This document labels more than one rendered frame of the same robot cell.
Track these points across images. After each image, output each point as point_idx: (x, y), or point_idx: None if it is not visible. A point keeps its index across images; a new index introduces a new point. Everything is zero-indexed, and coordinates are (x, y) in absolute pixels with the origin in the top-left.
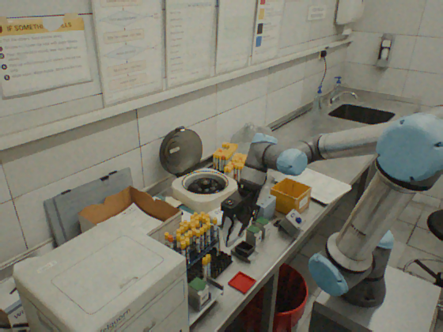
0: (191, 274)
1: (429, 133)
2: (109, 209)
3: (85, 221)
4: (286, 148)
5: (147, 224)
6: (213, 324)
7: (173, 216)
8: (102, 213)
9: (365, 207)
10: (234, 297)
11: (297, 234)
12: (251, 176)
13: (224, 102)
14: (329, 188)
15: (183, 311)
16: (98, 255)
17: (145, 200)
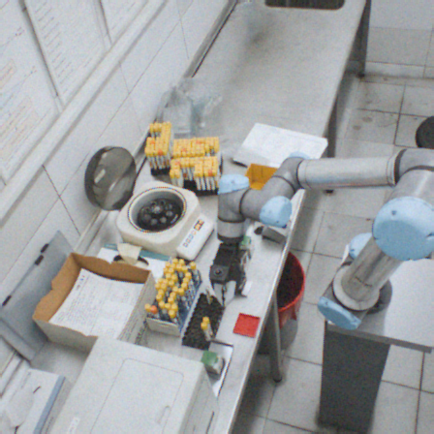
0: (191, 338)
1: (421, 227)
2: (60, 291)
3: (46, 325)
4: (265, 198)
5: (113, 293)
6: (235, 384)
7: (145, 282)
8: (55, 300)
9: (367, 266)
10: (245, 346)
11: (285, 237)
12: (232, 232)
13: (133, 71)
14: (302, 152)
15: (210, 398)
16: (115, 394)
17: (97, 263)
